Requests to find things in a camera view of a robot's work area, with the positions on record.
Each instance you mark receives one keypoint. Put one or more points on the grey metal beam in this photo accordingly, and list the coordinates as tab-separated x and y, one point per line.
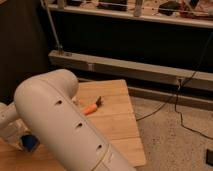
135	70

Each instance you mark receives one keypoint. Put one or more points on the black device on shelf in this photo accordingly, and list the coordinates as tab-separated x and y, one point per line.
168	8

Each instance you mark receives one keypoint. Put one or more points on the blue and white gripper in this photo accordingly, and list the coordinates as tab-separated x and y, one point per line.
29	142

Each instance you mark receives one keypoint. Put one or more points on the thin metal pole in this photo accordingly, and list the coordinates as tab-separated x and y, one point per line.
59	46

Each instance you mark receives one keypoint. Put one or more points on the black box on floor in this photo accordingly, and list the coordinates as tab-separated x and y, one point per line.
209	157

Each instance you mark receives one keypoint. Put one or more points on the orange toy carrot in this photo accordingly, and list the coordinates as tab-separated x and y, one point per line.
93	107

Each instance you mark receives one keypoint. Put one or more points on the upper metal shelf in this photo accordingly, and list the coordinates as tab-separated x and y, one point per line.
135	15

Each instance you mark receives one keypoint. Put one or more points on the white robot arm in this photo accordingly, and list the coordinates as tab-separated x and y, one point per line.
44	104

